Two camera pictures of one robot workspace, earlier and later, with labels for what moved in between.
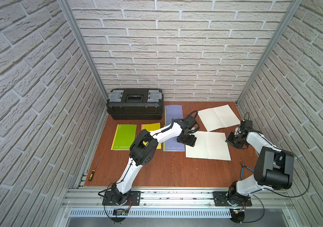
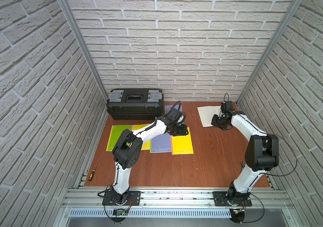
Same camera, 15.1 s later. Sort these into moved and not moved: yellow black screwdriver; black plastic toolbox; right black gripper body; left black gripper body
Moved: left black gripper body; right black gripper body
Not moved: black plastic toolbox; yellow black screwdriver
